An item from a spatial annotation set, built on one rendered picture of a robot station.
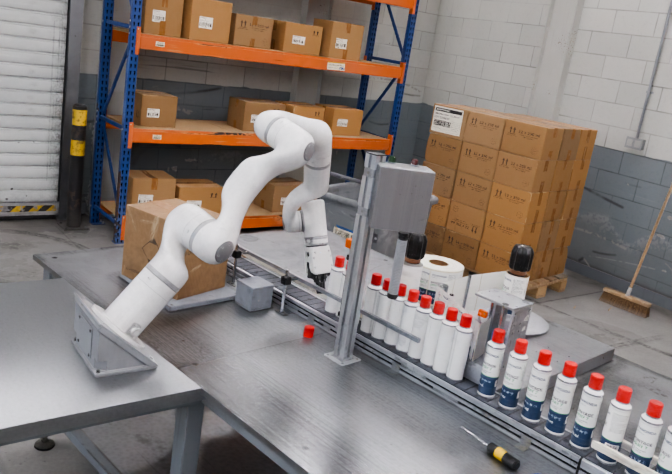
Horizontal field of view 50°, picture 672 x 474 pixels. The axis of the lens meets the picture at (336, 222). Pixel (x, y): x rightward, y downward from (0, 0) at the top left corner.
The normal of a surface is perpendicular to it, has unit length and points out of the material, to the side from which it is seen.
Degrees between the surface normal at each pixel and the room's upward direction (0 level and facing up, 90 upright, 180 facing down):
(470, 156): 90
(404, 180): 90
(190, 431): 90
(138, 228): 90
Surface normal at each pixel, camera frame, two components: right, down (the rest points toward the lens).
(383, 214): 0.15, 0.27
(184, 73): 0.60, 0.29
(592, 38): -0.79, 0.04
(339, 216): -0.55, 0.19
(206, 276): 0.81, 0.26
